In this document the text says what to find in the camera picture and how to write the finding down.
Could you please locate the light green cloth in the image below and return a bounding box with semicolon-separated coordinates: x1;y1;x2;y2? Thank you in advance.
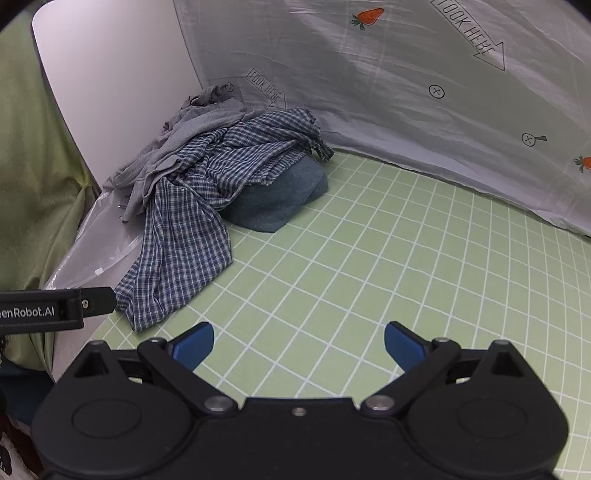
0;18;100;370

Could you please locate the teal folded garment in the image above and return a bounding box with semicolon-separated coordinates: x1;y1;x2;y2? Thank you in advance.
221;154;329;234

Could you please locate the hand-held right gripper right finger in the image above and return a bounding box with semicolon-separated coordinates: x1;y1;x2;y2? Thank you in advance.
360;322;530;416

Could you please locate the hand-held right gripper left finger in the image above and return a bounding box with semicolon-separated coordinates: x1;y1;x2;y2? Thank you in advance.
69;322;238;415

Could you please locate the blue plaid shirt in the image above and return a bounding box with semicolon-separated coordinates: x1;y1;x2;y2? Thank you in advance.
115;107;334;332

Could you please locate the grey zip hoodie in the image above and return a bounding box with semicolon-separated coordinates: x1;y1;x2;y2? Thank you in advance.
102;84;247;224

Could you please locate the clear plastic bag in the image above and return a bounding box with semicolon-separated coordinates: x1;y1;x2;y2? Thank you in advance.
44;185;148;296

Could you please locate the grey carrot printed quilt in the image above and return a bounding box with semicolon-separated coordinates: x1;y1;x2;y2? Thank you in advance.
173;0;591;238

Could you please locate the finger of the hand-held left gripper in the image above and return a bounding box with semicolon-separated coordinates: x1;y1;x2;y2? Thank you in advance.
81;287;117;317

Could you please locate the white board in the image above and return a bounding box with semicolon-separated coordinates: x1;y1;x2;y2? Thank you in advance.
31;0;208;190

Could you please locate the white patterned cloth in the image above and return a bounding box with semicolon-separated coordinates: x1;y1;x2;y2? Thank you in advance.
0;415;42;480

